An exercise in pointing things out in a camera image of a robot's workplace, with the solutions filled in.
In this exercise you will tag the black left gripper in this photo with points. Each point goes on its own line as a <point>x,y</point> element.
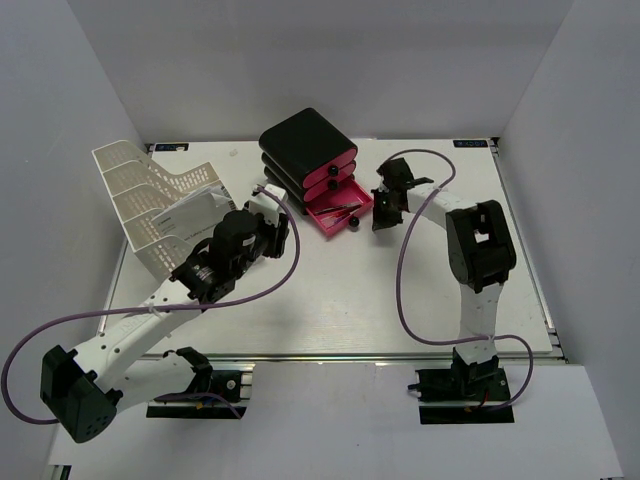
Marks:
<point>277,234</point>

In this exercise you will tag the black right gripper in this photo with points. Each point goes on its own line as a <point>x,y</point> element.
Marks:
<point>383,220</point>

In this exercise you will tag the orange capped dark pen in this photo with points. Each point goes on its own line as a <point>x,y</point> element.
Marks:
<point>339,209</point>

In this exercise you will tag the purple capped clear pen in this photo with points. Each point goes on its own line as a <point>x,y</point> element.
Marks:
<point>329,221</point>

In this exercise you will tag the white Canon safety booklet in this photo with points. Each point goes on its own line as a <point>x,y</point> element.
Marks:
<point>194,217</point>

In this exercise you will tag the black pink drawer organizer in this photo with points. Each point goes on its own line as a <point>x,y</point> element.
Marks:
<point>315,163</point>

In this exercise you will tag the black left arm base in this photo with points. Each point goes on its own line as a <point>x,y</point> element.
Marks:
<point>213,393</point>

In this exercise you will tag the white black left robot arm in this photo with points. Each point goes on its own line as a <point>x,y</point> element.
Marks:
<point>86,386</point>

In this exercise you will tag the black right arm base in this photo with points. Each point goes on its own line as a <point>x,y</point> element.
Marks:
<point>463,394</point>

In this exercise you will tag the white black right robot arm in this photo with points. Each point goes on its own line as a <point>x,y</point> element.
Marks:
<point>480,250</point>

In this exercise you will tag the white perforated file tray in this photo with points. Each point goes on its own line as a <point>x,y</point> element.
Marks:
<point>139,189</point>

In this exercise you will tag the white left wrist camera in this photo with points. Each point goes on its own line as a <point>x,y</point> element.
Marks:
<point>266,200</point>

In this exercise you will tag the aluminium table edge rail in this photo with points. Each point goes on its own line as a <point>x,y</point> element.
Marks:
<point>555,355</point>

